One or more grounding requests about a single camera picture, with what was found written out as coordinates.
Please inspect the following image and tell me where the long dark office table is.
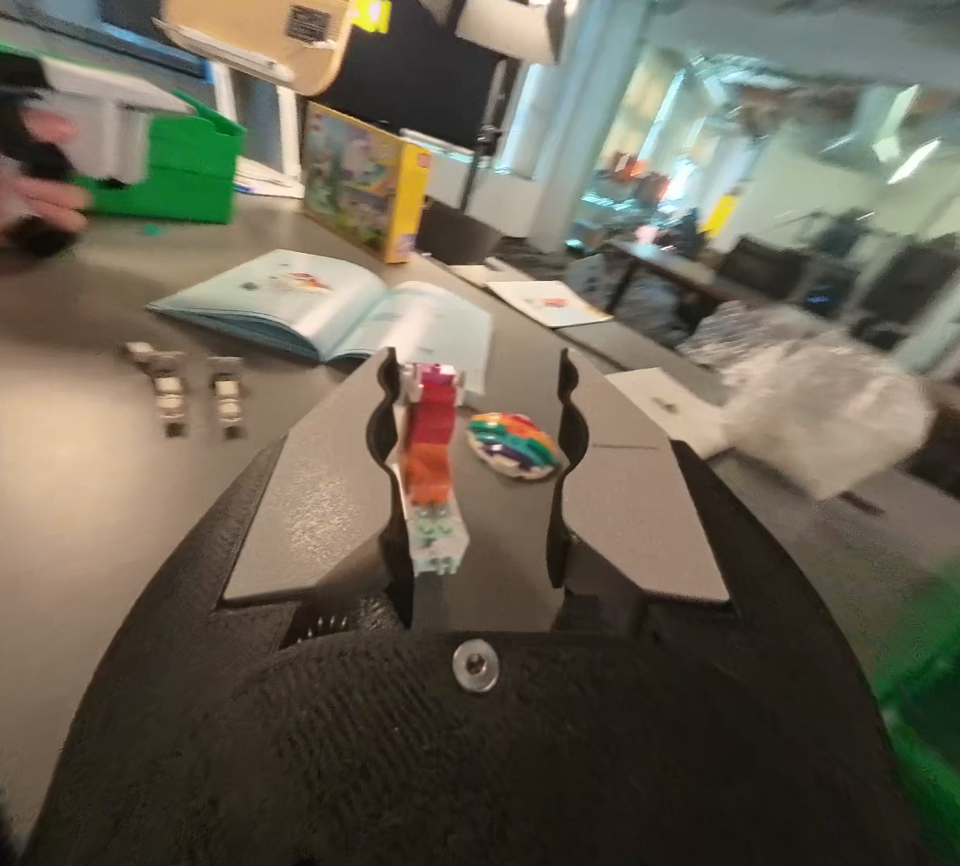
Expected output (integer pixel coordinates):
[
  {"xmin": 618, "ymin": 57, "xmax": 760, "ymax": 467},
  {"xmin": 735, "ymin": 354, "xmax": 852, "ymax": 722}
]
[{"xmin": 603, "ymin": 236, "xmax": 751, "ymax": 335}]

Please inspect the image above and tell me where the green plastic object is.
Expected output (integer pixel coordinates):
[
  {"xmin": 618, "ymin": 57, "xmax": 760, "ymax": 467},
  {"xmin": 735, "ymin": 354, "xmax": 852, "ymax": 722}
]
[{"xmin": 870, "ymin": 555, "xmax": 960, "ymax": 866}]

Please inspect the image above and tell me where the person's left hand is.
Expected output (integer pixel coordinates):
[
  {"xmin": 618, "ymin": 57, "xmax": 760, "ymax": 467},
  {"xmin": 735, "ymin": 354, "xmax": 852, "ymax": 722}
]
[{"xmin": 0, "ymin": 109, "xmax": 95, "ymax": 241}]

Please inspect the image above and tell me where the black light stand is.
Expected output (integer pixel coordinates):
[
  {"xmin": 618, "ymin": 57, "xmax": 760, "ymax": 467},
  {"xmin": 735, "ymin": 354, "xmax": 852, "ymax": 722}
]
[{"xmin": 416, "ymin": 60, "xmax": 505, "ymax": 267}]

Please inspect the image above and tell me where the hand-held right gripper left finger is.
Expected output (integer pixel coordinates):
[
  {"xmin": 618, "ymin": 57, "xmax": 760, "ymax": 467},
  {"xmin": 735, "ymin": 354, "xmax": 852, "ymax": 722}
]
[{"xmin": 222, "ymin": 347, "xmax": 415, "ymax": 629}]

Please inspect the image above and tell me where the small white lego piece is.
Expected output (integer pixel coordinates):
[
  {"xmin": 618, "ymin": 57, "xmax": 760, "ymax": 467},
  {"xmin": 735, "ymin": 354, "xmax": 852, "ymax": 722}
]
[
  {"xmin": 205, "ymin": 355, "xmax": 250, "ymax": 441},
  {"xmin": 122, "ymin": 340, "xmax": 189, "ymax": 377},
  {"xmin": 152, "ymin": 374, "xmax": 190, "ymax": 440}
]

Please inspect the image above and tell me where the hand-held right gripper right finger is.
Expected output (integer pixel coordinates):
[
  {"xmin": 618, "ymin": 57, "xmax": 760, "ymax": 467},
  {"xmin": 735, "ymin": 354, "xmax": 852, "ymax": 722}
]
[{"xmin": 546, "ymin": 349, "xmax": 731, "ymax": 632}]

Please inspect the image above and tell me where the rainbow lego model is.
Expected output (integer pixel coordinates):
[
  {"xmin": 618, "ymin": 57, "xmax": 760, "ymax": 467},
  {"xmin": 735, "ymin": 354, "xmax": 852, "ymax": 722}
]
[{"xmin": 396, "ymin": 360, "xmax": 472, "ymax": 577}]

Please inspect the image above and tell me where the yellow lego set box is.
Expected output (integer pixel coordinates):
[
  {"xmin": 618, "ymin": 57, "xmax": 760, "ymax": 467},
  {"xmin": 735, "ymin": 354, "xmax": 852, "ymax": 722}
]
[{"xmin": 300, "ymin": 100, "xmax": 434, "ymax": 265}]

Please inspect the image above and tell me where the black office chair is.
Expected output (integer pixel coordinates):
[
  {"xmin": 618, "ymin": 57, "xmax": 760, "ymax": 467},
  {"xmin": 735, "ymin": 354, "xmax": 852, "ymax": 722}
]
[{"xmin": 851, "ymin": 235, "xmax": 960, "ymax": 353}]

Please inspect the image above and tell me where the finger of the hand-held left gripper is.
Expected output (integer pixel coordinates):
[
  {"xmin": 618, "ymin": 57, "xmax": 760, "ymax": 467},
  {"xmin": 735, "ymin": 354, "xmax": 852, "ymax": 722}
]
[
  {"xmin": 43, "ymin": 55, "xmax": 195, "ymax": 119},
  {"xmin": 71, "ymin": 105, "xmax": 153, "ymax": 183}
]

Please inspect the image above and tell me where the green plastic bin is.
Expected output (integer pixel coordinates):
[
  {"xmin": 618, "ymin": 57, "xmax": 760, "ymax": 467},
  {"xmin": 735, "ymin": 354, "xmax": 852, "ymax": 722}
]
[{"xmin": 75, "ymin": 88, "xmax": 247, "ymax": 226}]

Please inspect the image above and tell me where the white papers stack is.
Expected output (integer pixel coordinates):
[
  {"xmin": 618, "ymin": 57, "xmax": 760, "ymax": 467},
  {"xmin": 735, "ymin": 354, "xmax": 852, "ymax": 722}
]
[{"xmin": 234, "ymin": 156, "xmax": 306, "ymax": 198}]

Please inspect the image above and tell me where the white printed paper sheet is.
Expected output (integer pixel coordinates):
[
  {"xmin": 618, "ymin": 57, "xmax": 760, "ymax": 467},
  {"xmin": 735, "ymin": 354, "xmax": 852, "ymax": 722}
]
[{"xmin": 486, "ymin": 277, "xmax": 615, "ymax": 329}]

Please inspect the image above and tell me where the round rainbow lego disc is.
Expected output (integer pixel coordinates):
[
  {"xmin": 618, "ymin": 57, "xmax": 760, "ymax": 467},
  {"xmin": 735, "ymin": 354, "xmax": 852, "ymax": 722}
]
[{"xmin": 465, "ymin": 412, "xmax": 564, "ymax": 483}]

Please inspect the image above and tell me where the clear plastic bag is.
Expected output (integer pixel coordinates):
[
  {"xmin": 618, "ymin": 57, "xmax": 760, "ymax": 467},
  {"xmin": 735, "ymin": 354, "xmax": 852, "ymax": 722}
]
[{"xmin": 716, "ymin": 322, "xmax": 935, "ymax": 501}]

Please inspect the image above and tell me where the open lego instruction booklet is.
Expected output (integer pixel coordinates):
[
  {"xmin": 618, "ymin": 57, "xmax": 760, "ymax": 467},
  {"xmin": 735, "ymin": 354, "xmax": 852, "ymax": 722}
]
[{"xmin": 146, "ymin": 247, "xmax": 495, "ymax": 391}]

